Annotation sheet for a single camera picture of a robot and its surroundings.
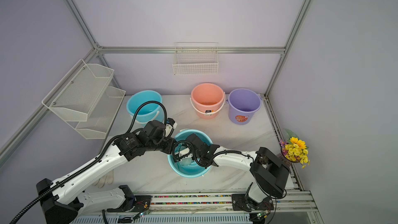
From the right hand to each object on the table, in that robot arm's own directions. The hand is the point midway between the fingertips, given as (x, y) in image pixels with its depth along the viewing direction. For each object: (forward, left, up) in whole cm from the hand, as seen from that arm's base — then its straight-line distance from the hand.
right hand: (191, 141), depth 86 cm
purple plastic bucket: (+22, -33, +6) cm, 40 cm away
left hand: (-8, +6, +11) cm, 15 cm away
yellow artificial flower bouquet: (-14, -46, +16) cm, 50 cm away
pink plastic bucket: (+25, -10, +8) cm, 28 cm away
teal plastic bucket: (-15, -2, -3) cm, 15 cm away
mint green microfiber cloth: (-11, +1, -1) cm, 11 cm away
